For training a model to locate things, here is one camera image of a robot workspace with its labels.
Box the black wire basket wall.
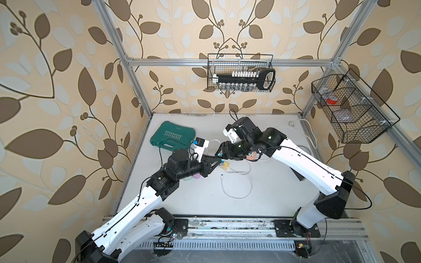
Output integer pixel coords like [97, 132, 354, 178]
[311, 69, 401, 144]
[206, 53, 276, 93]

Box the black socket set rail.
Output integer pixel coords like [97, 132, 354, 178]
[210, 69, 276, 92]

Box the white cable of yellow charger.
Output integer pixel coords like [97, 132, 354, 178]
[220, 159, 253, 200]

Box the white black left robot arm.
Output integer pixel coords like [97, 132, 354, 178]
[72, 149, 222, 263]

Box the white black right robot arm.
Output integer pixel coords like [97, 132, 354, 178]
[218, 126, 361, 235]

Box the white tape roll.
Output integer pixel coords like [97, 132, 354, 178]
[300, 146, 312, 155]

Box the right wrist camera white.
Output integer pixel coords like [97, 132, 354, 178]
[223, 127, 242, 144]

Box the green plastic tool case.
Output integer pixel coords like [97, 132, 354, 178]
[150, 121, 196, 152]

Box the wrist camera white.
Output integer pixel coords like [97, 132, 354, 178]
[193, 137, 209, 162]
[223, 127, 242, 144]

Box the red object in basket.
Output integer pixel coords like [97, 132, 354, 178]
[326, 95, 339, 105]

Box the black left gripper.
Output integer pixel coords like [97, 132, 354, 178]
[174, 153, 220, 182]

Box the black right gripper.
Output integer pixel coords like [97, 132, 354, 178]
[214, 139, 254, 160]

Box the white power strip cord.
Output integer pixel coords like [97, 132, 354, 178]
[272, 118, 318, 149]

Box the yellow charger plug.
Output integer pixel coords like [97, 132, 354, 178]
[221, 162, 230, 171]

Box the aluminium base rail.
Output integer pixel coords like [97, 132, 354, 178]
[98, 215, 369, 252]

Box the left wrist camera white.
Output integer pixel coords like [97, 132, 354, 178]
[193, 137, 209, 162]

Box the black wire basket back wall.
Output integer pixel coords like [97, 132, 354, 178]
[206, 53, 276, 93]

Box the black wire basket right wall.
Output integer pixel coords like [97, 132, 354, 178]
[311, 69, 401, 144]

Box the pink power strip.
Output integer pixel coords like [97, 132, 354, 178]
[246, 155, 261, 162]

